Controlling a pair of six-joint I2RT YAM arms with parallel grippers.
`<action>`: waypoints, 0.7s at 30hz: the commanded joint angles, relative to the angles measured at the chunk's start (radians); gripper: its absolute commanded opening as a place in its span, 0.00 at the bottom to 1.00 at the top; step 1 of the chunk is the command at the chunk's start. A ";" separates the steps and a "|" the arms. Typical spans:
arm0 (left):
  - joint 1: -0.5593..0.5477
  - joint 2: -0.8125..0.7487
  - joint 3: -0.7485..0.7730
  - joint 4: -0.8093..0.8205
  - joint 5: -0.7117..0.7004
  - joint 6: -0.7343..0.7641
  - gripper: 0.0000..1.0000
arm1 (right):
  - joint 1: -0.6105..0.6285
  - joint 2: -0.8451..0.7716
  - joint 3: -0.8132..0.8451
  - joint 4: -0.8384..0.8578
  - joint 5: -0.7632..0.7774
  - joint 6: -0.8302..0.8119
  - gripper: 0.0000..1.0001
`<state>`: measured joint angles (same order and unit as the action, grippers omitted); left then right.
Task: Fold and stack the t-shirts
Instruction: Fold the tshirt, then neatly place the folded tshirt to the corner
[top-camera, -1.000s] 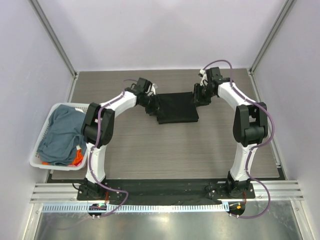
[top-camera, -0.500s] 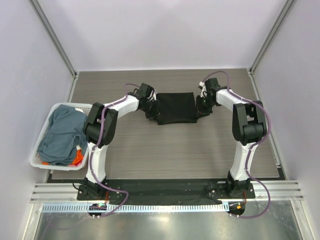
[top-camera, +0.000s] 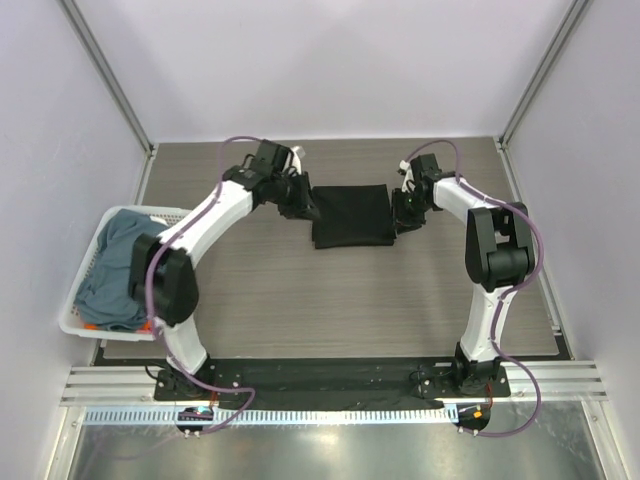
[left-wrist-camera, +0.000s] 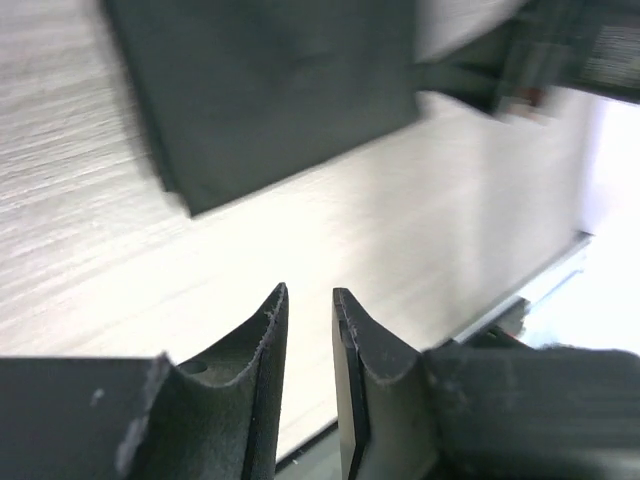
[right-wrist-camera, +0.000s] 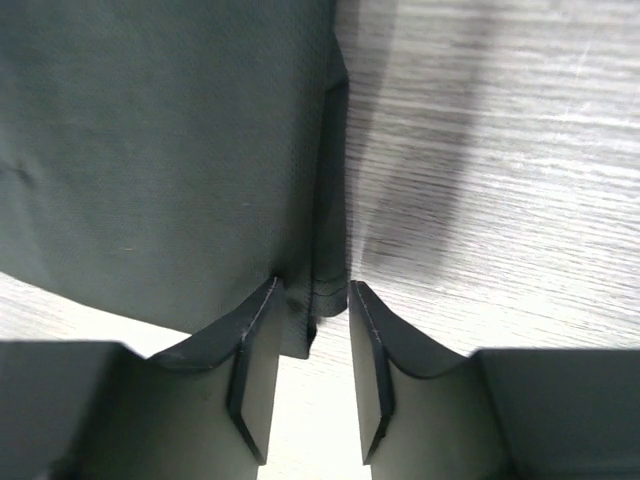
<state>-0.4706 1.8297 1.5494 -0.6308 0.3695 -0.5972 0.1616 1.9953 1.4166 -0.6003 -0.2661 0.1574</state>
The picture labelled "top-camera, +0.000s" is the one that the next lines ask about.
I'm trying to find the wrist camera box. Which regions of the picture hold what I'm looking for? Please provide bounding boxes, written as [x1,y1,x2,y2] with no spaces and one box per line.
[398,154,443,183]
[248,140,305,177]

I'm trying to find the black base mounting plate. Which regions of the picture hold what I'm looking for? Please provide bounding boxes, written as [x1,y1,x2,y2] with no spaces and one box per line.
[152,357,511,411]

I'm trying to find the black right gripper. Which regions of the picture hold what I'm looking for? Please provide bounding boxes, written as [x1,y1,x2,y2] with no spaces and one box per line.
[387,187,431,234]

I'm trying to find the black t-shirt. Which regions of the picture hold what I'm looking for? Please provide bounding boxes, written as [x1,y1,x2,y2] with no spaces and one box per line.
[311,184,396,249]

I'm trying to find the left aluminium frame post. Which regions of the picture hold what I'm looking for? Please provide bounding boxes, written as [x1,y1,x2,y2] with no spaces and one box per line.
[57,0,159,157]

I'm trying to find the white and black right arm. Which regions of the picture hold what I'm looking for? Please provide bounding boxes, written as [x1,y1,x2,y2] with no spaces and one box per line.
[392,162,536,396]

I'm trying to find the grey-blue t-shirt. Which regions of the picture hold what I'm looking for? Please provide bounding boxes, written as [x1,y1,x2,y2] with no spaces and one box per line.
[74,209,168,329]

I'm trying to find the aluminium frame post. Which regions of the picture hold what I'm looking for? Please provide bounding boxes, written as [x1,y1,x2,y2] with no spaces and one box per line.
[495,0,596,149]
[57,0,159,157]

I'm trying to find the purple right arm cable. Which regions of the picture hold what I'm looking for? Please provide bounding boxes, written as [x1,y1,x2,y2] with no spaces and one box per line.
[407,139,546,439]

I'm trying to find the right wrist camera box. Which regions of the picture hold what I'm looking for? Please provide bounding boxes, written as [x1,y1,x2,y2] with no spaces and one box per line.
[398,154,443,183]

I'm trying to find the white plastic laundry basket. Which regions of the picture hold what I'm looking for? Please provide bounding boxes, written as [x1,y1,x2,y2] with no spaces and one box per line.
[58,205,188,342]

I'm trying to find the orange garment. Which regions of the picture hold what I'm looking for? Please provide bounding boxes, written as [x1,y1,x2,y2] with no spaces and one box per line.
[83,323,151,335]

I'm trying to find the slotted white cable duct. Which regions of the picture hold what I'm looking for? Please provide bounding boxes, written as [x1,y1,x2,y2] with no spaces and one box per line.
[84,405,458,428]

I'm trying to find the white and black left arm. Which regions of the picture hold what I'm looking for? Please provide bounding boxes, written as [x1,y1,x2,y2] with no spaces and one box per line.
[128,167,319,399]

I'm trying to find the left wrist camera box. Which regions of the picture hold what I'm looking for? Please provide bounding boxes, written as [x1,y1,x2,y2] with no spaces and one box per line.
[248,140,305,177]

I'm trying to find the aluminium front rail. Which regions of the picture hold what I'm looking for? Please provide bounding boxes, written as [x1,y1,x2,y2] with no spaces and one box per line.
[60,361,608,407]

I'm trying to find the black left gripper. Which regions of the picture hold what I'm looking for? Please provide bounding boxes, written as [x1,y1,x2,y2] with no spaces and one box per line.
[271,170,322,221]

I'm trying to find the right aluminium frame post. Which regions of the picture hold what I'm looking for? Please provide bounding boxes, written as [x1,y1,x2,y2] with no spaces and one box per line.
[495,0,596,149]

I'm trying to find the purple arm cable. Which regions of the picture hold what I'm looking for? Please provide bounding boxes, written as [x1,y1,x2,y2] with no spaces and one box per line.
[145,135,257,436]
[407,139,546,439]

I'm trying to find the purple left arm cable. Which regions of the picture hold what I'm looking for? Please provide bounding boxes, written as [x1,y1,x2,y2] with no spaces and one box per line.
[145,135,257,436]

